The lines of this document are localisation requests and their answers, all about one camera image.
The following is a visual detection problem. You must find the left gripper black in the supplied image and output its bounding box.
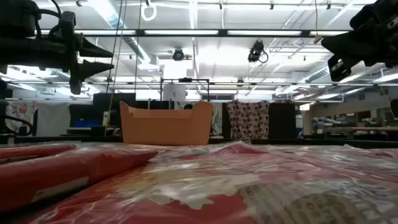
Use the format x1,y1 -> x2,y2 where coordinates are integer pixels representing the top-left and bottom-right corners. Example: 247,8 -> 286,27
30,11 -> 115,95

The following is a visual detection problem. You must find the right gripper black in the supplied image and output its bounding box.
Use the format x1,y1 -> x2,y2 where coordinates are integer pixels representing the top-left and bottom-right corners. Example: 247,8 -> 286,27
321,0 -> 385,83

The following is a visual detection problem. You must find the black monitor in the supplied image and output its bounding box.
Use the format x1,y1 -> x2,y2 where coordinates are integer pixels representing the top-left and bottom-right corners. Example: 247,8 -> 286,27
92,92 -> 137,128

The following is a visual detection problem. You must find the black overhead crossbar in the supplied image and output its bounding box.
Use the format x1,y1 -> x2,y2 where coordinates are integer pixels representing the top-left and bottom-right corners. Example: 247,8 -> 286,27
34,28 -> 352,39

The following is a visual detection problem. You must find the blue box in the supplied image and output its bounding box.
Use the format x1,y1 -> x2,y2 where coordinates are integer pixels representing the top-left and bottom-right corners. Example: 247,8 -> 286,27
73,119 -> 101,129

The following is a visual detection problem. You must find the wooden background table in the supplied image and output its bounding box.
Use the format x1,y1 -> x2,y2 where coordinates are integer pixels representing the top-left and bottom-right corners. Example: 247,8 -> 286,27
310,125 -> 398,133

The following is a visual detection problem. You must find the black ceiling spotlight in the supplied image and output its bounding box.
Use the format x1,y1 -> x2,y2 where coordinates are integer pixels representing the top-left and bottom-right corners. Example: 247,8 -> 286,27
172,47 -> 185,62

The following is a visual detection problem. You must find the colourful printed cloth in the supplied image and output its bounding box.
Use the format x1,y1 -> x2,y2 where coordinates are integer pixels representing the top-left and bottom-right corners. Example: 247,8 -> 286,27
4,101 -> 39,135

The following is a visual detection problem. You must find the black panel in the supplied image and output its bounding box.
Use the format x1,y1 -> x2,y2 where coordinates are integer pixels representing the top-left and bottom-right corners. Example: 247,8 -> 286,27
269,102 -> 297,139

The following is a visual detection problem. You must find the orange plastic basket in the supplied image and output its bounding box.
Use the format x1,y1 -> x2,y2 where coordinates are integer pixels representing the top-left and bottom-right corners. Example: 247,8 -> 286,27
119,100 -> 215,146

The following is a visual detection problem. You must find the white red-patterned cloth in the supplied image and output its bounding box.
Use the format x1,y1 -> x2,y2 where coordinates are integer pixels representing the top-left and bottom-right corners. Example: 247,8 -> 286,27
226,100 -> 270,140

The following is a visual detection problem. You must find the silver ventilation duct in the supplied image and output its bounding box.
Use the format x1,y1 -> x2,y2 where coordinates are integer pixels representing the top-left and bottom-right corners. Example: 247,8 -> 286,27
88,0 -> 161,71

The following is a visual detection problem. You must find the yellow hanging strap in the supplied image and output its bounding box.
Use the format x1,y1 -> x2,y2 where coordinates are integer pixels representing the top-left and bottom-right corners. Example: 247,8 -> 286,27
104,0 -> 129,137

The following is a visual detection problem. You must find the white hanging cable ring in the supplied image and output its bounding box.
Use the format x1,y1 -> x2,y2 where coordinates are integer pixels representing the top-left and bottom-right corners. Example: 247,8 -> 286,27
141,0 -> 158,22

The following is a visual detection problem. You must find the black ceiling camera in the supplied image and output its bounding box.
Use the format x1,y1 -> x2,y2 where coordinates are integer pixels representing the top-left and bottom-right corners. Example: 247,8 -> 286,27
247,39 -> 269,64

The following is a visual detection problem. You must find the black cable loop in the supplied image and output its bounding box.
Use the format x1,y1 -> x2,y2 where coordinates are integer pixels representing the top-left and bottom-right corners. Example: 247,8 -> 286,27
0,114 -> 34,138

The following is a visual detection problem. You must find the black aluminium table frame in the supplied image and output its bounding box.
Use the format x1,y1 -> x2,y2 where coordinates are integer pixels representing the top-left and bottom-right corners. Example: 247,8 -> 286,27
0,134 -> 398,149

